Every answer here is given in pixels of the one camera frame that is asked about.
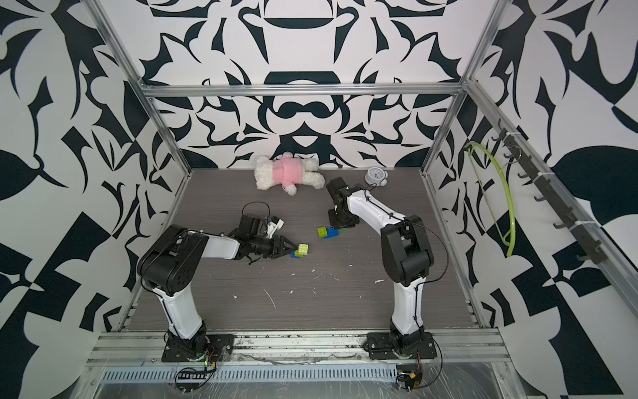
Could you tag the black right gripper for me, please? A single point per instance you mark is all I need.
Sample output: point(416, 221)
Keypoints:
point(336, 224)

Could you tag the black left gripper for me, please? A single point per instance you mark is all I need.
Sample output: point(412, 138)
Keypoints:
point(276, 253)

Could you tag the blue long lego brick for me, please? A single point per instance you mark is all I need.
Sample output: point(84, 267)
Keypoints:
point(332, 233)

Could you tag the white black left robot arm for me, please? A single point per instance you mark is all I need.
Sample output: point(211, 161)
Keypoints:
point(168, 268)

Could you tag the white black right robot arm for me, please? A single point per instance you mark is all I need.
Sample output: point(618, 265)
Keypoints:
point(405, 250)

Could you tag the white alarm clock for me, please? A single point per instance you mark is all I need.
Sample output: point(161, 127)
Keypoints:
point(376, 176)

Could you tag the white plush teddy pink shirt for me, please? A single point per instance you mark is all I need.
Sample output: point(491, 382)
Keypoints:
point(288, 172)

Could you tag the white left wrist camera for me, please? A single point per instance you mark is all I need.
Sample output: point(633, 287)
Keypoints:
point(274, 223)

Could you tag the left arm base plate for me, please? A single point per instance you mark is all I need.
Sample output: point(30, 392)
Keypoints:
point(209, 347)

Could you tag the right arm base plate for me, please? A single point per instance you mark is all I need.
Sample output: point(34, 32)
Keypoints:
point(391, 345)

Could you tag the black wall hook rack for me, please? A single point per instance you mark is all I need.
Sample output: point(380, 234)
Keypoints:
point(552, 191)

